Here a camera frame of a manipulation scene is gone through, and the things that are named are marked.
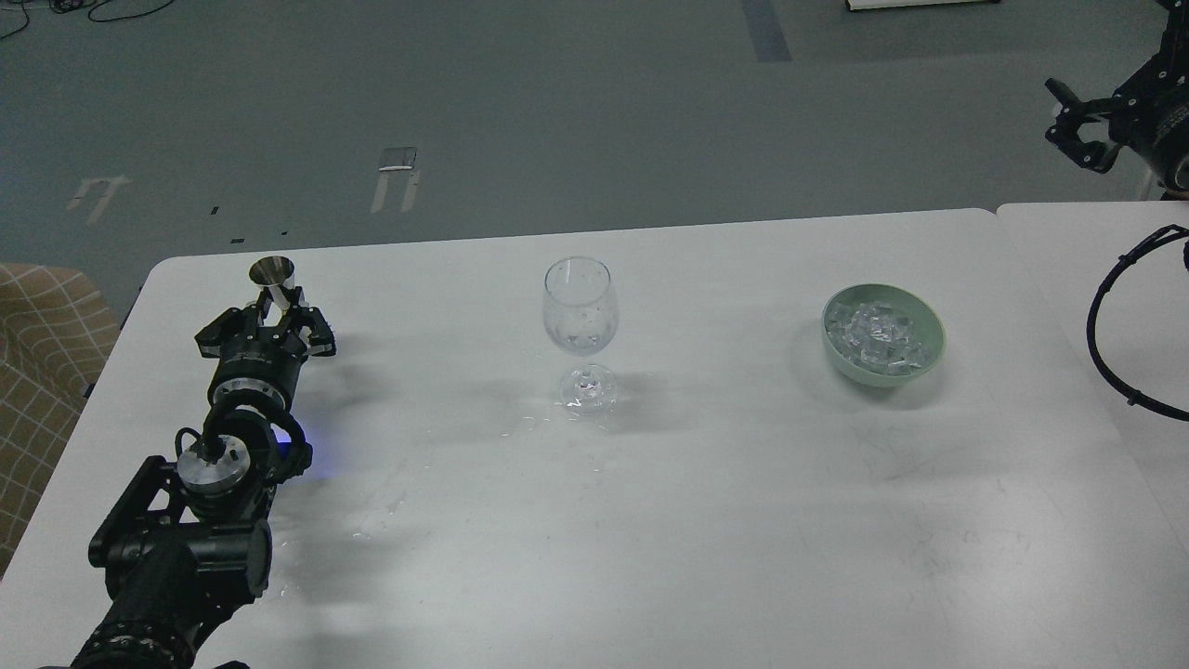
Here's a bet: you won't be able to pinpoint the black floor cable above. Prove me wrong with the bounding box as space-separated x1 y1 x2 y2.
0 0 175 38

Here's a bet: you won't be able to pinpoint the clear wine glass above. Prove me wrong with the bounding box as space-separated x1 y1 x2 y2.
542 255 619 416

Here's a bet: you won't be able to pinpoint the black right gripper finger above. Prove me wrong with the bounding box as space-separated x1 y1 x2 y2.
1044 78 1122 173

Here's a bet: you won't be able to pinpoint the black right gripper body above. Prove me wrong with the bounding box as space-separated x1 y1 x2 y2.
1111 42 1188 201

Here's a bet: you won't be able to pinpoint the steel cocktail jigger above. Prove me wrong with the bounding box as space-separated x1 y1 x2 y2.
249 255 308 310

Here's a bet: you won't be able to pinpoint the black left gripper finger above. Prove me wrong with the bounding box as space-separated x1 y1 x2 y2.
283 308 338 359
194 304 265 361

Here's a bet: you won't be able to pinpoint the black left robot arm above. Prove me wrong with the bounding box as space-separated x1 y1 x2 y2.
73 295 336 668

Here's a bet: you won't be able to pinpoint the green bowl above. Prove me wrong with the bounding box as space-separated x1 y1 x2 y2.
818 283 946 389

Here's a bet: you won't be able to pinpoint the beige checkered chair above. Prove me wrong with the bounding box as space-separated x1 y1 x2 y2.
1 261 120 572

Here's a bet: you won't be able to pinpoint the pile of clear ice cubes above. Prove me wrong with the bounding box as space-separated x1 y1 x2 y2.
825 301 935 375

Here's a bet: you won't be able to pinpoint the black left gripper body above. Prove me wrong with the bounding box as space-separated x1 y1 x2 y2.
209 334 308 411

